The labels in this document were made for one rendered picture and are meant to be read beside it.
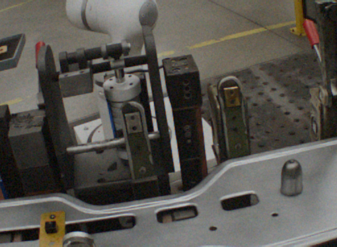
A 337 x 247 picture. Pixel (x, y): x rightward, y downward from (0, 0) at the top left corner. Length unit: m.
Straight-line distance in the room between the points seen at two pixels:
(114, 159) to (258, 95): 0.80
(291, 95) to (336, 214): 0.98
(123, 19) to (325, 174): 0.57
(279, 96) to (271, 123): 0.16
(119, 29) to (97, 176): 0.37
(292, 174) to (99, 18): 0.62
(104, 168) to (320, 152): 0.36
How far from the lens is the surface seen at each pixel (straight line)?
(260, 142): 1.43
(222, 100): 0.84
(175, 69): 0.86
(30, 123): 0.88
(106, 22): 1.18
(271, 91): 1.69
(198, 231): 0.71
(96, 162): 0.95
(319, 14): 0.84
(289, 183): 0.74
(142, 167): 0.83
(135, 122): 0.81
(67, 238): 0.58
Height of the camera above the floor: 1.46
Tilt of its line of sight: 29 degrees down
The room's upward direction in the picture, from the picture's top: 9 degrees counter-clockwise
